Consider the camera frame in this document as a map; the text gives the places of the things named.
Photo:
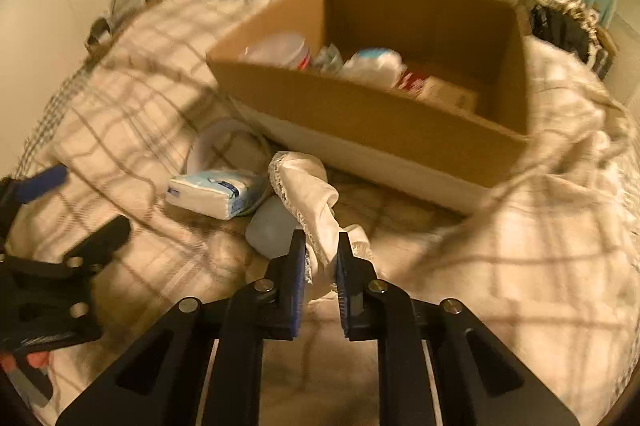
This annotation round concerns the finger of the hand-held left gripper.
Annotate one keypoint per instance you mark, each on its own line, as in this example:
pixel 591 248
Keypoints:
pixel 45 184
pixel 102 236

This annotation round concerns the white and green bag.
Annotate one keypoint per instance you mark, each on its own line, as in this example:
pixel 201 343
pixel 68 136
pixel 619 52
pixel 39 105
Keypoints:
pixel 127 0

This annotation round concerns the dark clothing pile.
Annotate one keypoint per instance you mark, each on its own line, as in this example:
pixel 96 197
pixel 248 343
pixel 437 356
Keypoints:
pixel 560 25

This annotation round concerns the crumpled clear packet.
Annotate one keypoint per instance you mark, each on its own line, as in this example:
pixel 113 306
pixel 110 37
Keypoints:
pixel 327 58

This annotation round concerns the white tub with red label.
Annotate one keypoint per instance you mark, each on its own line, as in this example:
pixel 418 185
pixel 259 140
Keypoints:
pixel 285 48

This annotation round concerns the beige plaid blanket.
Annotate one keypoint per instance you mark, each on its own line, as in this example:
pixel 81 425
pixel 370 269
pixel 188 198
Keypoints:
pixel 125 105

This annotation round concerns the cardboard box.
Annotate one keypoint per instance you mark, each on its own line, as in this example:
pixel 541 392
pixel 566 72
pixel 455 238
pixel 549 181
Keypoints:
pixel 370 115

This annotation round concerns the red and beige carton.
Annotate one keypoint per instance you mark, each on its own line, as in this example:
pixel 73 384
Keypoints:
pixel 435 89

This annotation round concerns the blue and white tissue pack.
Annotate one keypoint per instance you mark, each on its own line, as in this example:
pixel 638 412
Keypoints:
pixel 215 193

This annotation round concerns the pale rounded soft object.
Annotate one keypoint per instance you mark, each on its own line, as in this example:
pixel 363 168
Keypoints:
pixel 270 226

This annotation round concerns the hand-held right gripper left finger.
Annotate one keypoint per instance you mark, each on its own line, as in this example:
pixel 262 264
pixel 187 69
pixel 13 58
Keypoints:
pixel 300 278

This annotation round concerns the white lace-edged cloth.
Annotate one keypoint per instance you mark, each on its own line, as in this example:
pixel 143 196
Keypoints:
pixel 312 201

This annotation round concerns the white and blue soft packet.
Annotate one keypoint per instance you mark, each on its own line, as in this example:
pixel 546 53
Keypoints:
pixel 375 64

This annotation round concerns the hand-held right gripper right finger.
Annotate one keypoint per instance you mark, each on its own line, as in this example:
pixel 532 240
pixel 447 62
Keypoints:
pixel 342 288

